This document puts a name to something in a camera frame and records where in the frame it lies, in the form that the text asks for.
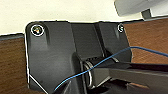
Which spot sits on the black robot torso link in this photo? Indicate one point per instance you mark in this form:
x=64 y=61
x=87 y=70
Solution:
x=133 y=75

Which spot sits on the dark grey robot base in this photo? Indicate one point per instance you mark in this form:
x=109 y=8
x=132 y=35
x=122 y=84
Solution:
x=50 y=56

